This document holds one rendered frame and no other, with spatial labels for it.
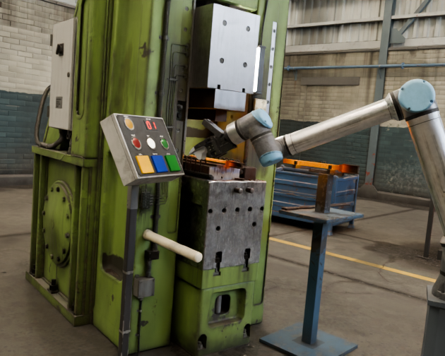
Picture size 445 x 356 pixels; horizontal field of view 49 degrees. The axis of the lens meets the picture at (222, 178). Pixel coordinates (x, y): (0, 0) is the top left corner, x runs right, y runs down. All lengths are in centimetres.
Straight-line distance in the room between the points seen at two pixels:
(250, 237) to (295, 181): 366
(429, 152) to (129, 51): 161
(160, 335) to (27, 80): 628
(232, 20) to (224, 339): 164
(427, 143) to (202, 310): 138
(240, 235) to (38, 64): 642
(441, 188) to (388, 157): 834
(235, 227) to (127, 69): 101
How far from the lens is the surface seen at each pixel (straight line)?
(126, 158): 194
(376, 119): 198
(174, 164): 213
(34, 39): 853
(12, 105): 832
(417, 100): 182
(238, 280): 264
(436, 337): 210
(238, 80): 254
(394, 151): 1012
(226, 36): 250
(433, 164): 183
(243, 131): 193
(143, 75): 243
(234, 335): 276
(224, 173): 251
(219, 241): 249
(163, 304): 266
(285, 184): 629
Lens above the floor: 118
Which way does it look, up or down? 6 degrees down
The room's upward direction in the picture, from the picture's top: 5 degrees clockwise
